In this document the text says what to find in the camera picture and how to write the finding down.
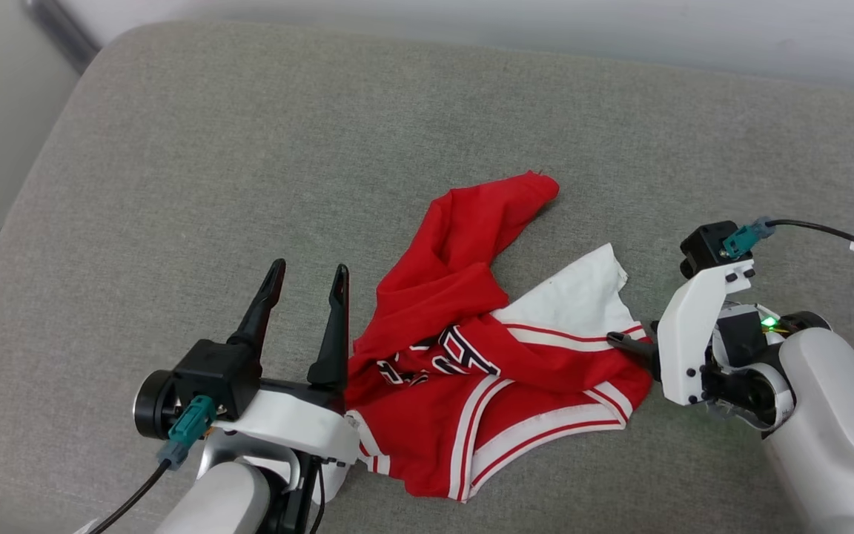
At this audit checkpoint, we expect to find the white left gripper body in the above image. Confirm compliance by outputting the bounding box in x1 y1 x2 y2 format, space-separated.
212 378 362 506

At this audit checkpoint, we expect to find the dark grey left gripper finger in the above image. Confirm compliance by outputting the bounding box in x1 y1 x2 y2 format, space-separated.
306 263 351 395
228 258 288 365

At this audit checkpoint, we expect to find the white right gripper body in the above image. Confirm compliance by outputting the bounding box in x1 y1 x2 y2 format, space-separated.
656 259 758 408

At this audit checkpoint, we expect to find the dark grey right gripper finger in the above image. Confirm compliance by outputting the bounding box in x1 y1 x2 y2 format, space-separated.
606 331 659 352
629 347 662 380

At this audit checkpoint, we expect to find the red and white t-shirt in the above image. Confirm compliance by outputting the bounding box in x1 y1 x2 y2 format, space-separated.
345 171 655 504

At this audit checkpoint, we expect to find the grey fabric sofa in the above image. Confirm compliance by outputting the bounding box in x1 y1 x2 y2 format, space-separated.
0 19 854 534

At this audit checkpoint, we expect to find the dark skirting board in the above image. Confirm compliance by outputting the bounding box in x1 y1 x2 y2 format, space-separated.
22 0 99 75

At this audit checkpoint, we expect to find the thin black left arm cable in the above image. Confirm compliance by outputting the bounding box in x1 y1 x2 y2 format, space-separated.
308 460 328 534

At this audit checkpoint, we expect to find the teal left camera connector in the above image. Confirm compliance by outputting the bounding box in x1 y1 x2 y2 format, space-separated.
156 395 217 470

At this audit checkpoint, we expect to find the teal camera connector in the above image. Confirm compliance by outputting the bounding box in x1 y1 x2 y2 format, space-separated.
721 217 777 260
156 395 217 470

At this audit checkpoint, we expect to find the teal right camera connector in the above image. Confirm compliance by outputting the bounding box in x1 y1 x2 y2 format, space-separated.
721 217 777 260

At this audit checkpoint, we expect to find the black right camera cable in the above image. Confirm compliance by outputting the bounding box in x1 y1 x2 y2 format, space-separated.
764 218 854 268

